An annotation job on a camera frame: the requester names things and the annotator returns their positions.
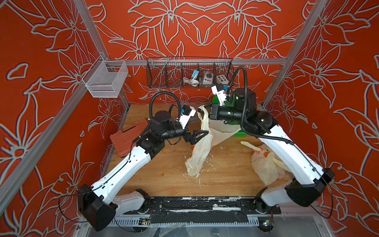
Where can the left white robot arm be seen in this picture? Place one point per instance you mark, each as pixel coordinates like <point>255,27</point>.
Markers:
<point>99,203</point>

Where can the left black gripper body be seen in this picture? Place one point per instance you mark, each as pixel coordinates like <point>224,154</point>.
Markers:
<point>187,137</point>

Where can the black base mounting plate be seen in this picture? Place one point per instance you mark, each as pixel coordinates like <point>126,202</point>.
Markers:
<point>206,210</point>

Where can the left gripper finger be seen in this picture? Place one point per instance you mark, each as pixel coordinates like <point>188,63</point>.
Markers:
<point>200,133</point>
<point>194,138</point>

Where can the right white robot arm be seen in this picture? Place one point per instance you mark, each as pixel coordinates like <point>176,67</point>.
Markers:
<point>310,179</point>

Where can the yellow translucent plastic bag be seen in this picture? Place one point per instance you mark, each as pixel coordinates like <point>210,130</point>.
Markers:
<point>266,163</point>

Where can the clear acrylic wall box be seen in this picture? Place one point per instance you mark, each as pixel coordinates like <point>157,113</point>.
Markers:
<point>102,82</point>

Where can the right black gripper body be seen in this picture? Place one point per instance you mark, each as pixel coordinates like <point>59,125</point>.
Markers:
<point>224,114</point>

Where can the black wire wall basket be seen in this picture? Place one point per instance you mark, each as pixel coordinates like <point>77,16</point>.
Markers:
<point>175,72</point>

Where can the orange-print plastic bag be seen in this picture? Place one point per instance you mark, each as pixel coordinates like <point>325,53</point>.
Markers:
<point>218,132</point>

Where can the blue white small box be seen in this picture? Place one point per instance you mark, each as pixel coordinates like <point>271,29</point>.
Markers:
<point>194,74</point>

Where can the grey controller device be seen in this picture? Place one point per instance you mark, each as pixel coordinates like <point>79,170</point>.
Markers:
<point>208,78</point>

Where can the white button box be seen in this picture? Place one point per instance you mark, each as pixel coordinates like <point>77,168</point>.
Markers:
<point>222,79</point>

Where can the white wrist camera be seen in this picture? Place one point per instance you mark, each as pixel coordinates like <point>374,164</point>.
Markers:
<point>186,113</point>
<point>219,90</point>

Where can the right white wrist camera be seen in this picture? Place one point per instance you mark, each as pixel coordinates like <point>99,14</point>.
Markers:
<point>219,90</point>

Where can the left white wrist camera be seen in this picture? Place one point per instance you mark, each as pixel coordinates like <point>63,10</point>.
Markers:
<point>186,113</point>

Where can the green plastic basket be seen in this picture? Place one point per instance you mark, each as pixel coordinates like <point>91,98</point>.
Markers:
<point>240,133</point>

